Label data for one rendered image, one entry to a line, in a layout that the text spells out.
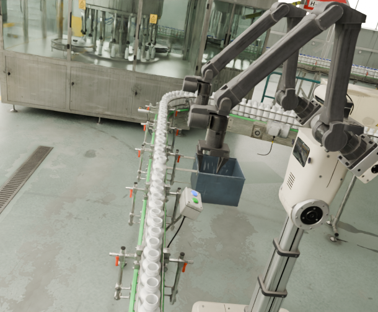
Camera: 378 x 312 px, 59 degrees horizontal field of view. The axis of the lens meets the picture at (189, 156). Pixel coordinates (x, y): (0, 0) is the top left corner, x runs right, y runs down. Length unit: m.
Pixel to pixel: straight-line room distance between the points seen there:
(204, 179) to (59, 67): 3.50
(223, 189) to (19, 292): 1.51
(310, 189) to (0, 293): 2.05
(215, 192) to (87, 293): 1.13
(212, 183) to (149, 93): 3.06
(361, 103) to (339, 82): 4.58
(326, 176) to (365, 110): 4.38
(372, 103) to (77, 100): 4.41
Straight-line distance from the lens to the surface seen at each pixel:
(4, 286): 2.68
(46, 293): 2.58
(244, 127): 3.34
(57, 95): 5.29
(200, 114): 1.04
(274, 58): 1.04
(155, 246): 1.14
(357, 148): 1.22
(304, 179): 1.41
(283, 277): 1.77
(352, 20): 1.10
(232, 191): 2.21
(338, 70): 1.12
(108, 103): 5.14
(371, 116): 5.79
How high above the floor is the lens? 1.89
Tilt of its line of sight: 24 degrees down
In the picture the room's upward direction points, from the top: 11 degrees clockwise
